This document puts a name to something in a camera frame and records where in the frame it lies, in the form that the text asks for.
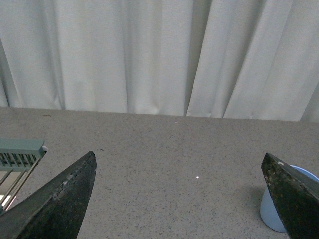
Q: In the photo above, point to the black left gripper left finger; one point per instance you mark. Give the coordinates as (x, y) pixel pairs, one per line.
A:
(56, 210)

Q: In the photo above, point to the green dish rack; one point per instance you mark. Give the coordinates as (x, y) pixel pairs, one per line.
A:
(18, 159)

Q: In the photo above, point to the blue plastic cup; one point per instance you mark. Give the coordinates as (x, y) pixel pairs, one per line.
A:
(270, 211)

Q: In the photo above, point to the grey pleated curtain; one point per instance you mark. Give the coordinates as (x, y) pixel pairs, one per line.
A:
(244, 59)

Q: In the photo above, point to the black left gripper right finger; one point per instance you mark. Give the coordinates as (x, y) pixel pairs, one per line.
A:
(294, 196)

